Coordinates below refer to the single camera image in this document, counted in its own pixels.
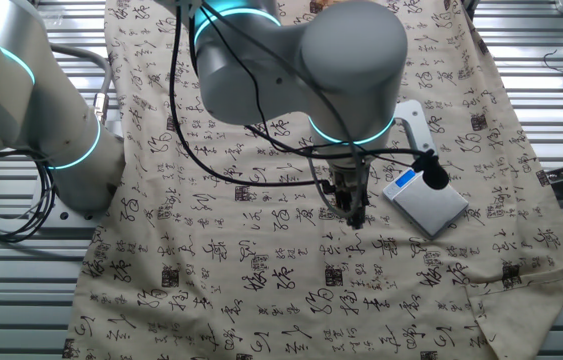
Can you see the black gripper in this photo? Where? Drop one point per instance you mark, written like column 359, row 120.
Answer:
column 348, row 185

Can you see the white Flexiv robot arm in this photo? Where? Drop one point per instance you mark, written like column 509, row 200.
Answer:
column 351, row 60

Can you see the silver digital pocket scale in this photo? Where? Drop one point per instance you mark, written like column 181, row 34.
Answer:
column 433, row 210

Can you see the beige calligraphy print cloth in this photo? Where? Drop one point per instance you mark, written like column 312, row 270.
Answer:
column 261, row 260

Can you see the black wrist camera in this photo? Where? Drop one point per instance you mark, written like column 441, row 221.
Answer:
column 433, row 172

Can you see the grey metal camera bracket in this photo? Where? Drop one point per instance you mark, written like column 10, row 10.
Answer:
column 416, row 125

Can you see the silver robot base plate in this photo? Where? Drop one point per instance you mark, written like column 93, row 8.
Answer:
column 68, row 216

